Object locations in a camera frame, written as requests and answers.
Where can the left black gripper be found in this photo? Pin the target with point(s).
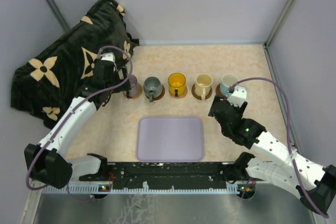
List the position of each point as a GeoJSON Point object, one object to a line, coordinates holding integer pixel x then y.
{"type": "Point", "coordinates": [125, 86]}

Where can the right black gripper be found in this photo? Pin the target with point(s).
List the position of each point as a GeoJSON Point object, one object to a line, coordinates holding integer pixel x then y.
{"type": "Point", "coordinates": [240, 110]}

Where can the purple glass mug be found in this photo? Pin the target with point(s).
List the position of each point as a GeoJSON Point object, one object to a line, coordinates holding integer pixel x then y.
{"type": "Point", "coordinates": [134, 87]}

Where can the woven rattan coaster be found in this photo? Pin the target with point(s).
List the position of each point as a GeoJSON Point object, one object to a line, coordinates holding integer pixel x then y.
{"type": "Point", "coordinates": [140, 90]}
{"type": "Point", "coordinates": [184, 94]}

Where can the grey green mug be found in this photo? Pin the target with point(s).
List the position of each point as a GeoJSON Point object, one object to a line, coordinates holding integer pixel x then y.
{"type": "Point", "coordinates": [152, 88]}

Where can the white mug blue handle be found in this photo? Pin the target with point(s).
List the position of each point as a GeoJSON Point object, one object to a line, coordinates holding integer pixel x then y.
{"type": "Point", "coordinates": [227, 81]}

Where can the cream mug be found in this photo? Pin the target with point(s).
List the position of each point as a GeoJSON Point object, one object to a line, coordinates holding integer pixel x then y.
{"type": "Point", "coordinates": [203, 85]}

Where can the yellow glass mug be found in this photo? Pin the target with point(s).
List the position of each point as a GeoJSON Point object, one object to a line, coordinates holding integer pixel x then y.
{"type": "Point", "coordinates": [177, 84]}

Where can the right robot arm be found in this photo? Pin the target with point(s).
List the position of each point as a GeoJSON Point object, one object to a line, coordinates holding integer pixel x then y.
{"type": "Point", "coordinates": [311, 183]}

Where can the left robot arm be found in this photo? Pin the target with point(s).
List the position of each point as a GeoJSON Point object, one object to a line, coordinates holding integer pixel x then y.
{"type": "Point", "coordinates": [46, 161]}

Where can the black floral plush blanket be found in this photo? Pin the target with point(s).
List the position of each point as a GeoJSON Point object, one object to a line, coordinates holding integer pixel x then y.
{"type": "Point", "coordinates": [45, 86]}

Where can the lavender plastic tray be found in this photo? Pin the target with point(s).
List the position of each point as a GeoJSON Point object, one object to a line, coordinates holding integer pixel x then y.
{"type": "Point", "coordinates": [170, 139]}

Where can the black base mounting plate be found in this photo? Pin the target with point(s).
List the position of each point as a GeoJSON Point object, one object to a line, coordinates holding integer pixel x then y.
{"type": "Point", "coordinates": [201, 175]}

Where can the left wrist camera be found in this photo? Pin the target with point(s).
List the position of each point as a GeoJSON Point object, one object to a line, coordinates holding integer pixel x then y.
{"type": "Point", "coordinates": [108, 57]}

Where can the aluminium frame rail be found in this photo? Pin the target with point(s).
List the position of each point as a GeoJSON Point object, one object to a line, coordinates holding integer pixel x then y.
{"type": "Point", "coordinates": [101, 189]}

